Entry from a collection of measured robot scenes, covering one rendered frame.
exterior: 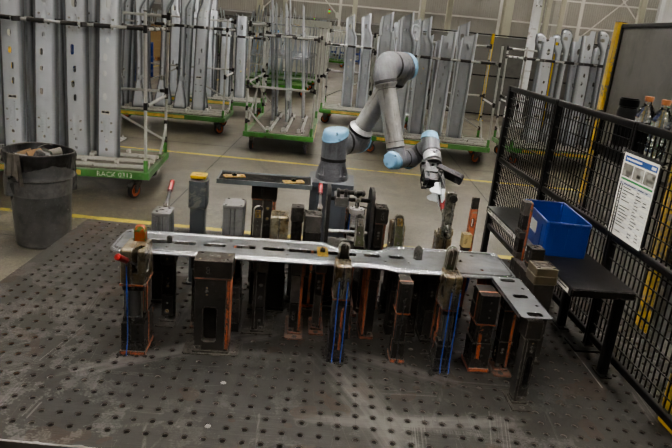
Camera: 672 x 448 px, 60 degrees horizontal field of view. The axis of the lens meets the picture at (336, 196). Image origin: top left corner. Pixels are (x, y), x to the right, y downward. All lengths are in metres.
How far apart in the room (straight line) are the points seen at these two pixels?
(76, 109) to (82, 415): 4.79
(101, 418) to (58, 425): 0.10
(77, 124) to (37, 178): 1.84
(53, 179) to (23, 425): 2.99
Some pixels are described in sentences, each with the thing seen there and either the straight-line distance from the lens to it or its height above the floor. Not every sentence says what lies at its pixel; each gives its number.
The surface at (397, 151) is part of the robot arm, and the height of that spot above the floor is 1.30.
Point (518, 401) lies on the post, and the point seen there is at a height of 0.71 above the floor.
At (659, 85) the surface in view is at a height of 1.61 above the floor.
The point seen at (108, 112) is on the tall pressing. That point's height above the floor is 0.76.
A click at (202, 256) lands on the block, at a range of 1.89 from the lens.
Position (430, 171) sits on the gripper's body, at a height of 1.25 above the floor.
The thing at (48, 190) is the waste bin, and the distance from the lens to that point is 4.64.
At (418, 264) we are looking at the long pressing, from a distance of 2.04.
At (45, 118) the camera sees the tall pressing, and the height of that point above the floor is 0.65.
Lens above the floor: 1.75
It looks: 16 degrees down
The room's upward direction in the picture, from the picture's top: 6 degrees clockwise
